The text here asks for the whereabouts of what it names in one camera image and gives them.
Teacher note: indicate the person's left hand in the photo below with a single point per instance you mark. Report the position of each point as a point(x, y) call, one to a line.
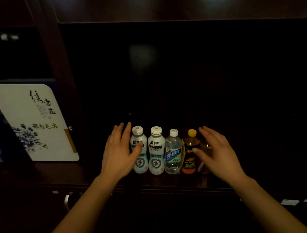
point(117, 158)

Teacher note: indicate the person's right hand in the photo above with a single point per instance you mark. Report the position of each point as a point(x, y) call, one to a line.
point(223, 158)

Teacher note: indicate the amber tea bottle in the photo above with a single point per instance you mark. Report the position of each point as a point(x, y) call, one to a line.
point(202, 168)

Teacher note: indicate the yellow cap energy drink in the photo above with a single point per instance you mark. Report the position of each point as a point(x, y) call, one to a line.
point(189, 163)

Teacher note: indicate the clear water bottle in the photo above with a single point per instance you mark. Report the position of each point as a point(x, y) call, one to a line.
point(173, 153)

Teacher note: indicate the white floral tea box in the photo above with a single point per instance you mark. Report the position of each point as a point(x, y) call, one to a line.
point(36, 112)

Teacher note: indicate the person's right forearm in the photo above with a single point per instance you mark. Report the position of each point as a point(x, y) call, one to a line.
point(263, 208)

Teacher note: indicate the person's left forearm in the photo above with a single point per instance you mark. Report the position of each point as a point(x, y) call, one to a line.
point(88, 208)

